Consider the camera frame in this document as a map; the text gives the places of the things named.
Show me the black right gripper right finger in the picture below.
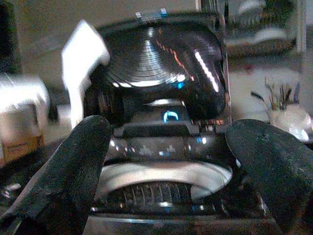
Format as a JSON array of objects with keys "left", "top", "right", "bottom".
[{"left": 225, "top": 119, "right": 313, "bottom": 233}]

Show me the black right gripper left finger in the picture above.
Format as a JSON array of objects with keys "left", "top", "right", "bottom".
[{"left": 0, "top": 115, "right": 113, "bottom": 235}]

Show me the white cup with utensils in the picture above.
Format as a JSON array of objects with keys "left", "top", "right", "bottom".
[{"left": 250, "top": 77, "right": 313, "bottom": 142}]

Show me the white and yellow box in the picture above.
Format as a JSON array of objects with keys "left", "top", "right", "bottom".
[{"left": 0, "top": 73, "right": 51, "bottom": 167}]

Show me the black glass washer lid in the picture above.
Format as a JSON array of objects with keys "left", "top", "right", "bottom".
[{"left": 90, "top": 21, "right": 227, "bottom": 123}]

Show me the dish rack shelf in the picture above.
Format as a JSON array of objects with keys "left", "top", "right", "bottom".
[{"left": 224, "top": 0, "right": 306, "bottom": 58}]

